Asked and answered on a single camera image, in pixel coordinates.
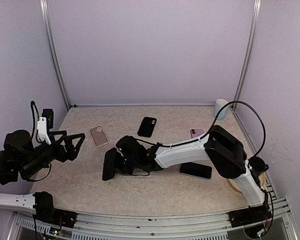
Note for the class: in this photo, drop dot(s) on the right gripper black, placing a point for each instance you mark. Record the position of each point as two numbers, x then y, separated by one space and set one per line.
129 172

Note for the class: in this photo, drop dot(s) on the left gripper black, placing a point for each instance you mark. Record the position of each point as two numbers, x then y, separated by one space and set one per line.
62 155

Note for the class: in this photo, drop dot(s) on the pink phone case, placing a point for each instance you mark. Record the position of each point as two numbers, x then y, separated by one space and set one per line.
98 136

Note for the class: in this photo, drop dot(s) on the white-edged phone screen up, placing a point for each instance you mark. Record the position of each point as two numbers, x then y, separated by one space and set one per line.
196 170

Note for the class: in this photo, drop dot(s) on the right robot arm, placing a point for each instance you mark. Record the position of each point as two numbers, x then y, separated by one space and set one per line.
222 149

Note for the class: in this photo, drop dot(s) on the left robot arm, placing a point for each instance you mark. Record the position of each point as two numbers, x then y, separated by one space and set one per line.
20 158

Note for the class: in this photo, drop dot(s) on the purple phone back up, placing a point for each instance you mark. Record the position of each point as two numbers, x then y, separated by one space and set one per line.
194 133

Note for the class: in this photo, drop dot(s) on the light blue mug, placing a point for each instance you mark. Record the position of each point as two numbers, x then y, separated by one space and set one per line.
220 109

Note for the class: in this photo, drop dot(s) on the dark green mug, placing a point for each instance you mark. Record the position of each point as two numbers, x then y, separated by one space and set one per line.
258 165

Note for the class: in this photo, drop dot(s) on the beige plate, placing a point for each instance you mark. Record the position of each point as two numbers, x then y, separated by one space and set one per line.
262 179

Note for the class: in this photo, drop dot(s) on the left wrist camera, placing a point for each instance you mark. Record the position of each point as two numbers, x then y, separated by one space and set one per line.
44 124

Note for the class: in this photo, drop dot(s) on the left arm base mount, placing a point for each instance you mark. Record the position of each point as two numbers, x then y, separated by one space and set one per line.
55 215

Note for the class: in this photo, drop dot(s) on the left aluminium frame post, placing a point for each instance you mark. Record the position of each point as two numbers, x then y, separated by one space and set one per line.
53 53

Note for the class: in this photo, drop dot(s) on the aluminium frame post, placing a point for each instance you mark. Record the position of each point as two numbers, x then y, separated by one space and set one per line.
53 53
249 49

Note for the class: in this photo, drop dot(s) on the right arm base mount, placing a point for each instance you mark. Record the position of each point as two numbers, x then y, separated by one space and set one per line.
251 215

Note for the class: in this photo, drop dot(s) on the right aluminium frame post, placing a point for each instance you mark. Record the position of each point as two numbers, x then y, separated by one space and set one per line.
249 49

